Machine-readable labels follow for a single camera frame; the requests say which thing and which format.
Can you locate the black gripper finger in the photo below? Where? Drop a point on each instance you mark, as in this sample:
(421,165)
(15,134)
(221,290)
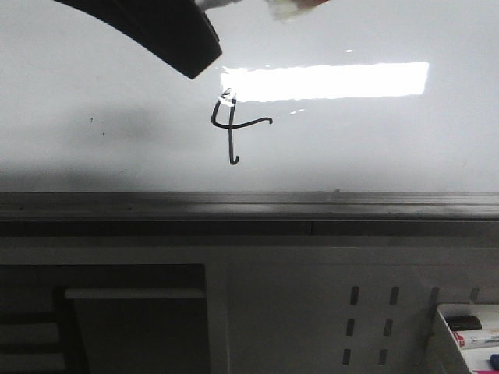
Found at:
(177,32)

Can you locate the white whiteboard marker with tape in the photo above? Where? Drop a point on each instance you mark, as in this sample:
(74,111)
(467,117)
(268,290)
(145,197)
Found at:
(279,9)

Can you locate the grey perforated metal stand panel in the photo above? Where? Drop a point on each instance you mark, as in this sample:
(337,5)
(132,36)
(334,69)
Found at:
(266,304)

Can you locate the dark chair behind stand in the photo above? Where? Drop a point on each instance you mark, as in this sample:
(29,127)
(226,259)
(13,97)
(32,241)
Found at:
(39,328)

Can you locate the black marker in tray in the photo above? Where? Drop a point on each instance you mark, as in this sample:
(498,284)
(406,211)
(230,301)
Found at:
(463,323)

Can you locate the white marker tray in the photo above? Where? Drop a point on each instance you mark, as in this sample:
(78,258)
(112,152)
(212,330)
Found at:
(443,355)

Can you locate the red capped white marker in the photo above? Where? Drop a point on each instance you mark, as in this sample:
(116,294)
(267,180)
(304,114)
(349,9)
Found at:
(473,339)

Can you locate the blue marker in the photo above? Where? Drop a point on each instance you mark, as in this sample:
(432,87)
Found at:
(494,361)

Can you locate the pink marker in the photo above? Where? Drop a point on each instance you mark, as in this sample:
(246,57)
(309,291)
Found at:
(485,371)

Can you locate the white whiteboard with aluminium frame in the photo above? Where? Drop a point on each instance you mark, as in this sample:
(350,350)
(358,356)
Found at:
(355,118)

